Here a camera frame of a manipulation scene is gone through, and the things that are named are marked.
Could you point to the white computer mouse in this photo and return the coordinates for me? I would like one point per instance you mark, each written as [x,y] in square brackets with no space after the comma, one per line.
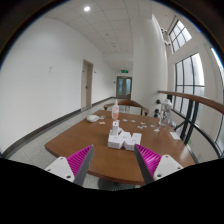
[92,118]

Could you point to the wooden handrail with railing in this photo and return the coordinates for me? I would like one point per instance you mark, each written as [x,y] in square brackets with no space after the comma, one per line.
[189,122]

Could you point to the white power strip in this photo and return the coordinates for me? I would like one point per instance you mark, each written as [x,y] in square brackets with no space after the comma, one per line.
[124,139]

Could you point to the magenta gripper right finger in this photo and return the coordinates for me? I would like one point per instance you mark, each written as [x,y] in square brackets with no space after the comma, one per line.
[153,166]

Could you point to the wooden side door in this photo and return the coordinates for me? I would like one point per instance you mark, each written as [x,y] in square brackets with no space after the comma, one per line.
[86,84]

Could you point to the green exit sign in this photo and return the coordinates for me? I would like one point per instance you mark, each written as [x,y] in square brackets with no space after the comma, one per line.
[124,71]

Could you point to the white bottle orange label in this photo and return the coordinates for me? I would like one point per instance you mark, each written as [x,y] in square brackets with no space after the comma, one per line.
[115,110]

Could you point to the upper square window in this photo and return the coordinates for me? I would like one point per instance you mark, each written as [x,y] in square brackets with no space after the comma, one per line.
[179,36]

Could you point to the round ceiling light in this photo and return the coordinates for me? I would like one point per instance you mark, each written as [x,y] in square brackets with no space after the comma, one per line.
[87,8]

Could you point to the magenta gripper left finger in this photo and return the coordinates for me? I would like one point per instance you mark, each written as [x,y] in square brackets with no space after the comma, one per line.
[74,167]

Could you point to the white charger plug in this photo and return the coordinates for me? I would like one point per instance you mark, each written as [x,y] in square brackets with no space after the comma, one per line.
[115,128]

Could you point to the clear plastic water bottle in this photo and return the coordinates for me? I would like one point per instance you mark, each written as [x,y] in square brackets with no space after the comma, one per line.
[165,113]

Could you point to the wooden chair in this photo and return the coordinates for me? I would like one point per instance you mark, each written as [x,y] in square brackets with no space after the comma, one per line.
[131,103]

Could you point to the glass double door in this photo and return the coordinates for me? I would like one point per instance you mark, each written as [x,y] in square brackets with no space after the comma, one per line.
[123,88]

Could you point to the white paper card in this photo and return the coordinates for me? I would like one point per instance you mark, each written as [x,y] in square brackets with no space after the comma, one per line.
[174,135]

